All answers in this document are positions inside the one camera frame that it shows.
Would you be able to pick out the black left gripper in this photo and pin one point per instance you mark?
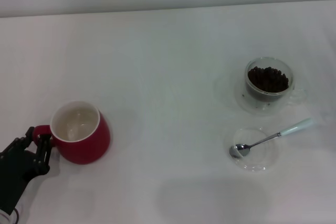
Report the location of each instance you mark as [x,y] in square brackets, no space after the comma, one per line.
[15,171]

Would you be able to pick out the red ceramic mug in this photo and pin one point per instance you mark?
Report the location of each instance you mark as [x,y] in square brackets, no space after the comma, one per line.
[86,148]

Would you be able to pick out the dark coffee beans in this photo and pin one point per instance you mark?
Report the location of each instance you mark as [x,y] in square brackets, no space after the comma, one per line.
[267,79]

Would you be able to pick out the clear glass cup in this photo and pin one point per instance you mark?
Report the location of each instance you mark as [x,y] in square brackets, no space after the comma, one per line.
[290,87]

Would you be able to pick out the clear glass saucer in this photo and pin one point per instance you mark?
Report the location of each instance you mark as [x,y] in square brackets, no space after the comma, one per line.
[252,109]

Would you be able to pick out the clear round glass lid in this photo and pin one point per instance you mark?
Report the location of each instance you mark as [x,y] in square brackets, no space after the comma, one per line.
[258,162]

